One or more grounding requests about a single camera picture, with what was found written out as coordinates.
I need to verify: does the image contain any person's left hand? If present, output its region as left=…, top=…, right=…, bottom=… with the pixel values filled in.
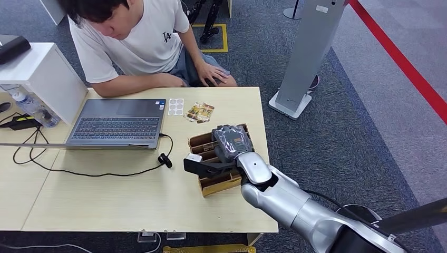
left=195, top=61, right=231, bottom=87

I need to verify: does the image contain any person's right hand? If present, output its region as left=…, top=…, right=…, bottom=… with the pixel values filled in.
left=159, top=72, right=188, bottom=88

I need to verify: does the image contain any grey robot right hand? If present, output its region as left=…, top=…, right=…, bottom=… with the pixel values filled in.
left=211, top=124, right=254, bottom=163

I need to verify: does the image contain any wooden slotted card rack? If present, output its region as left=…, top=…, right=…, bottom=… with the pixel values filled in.
left=188, top=123, right=255, bottom=198

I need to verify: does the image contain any person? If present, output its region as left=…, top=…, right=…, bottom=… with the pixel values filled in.
left=57, top=0, right=239, bottom=99

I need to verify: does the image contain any white round sticker sheet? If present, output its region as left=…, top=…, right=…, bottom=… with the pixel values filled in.
left=167, top=98, right=184, bottom=117

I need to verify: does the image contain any black tripod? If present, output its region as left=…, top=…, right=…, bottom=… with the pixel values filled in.
left=187, top=0, right=224, bottom=44

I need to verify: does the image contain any grey laptop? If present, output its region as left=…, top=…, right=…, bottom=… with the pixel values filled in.
left=0, top=99, right=168, bottom=151

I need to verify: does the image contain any grey kiosk stand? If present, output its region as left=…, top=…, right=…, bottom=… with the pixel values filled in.
left=268, top=0, right=350, bottom=121

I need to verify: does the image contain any stanchion with flat round base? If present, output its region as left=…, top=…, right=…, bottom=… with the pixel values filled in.
left=283, top=0, right=303, bottom=21

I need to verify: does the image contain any yellow flat object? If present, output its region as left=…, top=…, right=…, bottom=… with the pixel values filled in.
left=162, top=245, right=257, bottom=253

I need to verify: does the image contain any white box cabinet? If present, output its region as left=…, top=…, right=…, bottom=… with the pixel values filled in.
left=0, top=42, right=89, bottom=127

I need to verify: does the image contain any clear plastic water bottle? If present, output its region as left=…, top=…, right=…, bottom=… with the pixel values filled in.
left=0, top=84, right=61, bottom=129

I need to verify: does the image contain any white furniture panel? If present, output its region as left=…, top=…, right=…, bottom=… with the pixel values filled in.
left=39, top=0, right=66, bottom=26

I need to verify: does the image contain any black power adapter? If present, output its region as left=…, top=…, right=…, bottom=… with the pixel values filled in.
left=0, top=114, right=43, bottom=132

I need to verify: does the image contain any black flat device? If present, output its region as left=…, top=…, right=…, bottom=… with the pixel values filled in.
left=0, top=35, right=32, bottom=66

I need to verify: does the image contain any red barrier strip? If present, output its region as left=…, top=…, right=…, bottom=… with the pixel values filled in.
left=348, top=0, right=447, bottom=125

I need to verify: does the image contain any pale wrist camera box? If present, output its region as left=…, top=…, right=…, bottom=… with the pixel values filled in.
left=183, top=153, right=241, bottom=179

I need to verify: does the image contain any black laptop power cable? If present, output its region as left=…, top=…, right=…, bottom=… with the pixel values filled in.
left=12, top=126, right=174, bottom=178

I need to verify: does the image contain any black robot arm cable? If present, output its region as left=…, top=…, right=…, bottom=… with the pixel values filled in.
left=303, top=189, right=409, bottom=250

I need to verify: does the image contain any white hanging cable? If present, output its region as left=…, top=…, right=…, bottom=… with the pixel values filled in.
left=144, top=233, right=162, bottom=253

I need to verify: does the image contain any white floor cable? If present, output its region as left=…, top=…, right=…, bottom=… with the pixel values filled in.
left=0, top=243, right=92, bottom=253

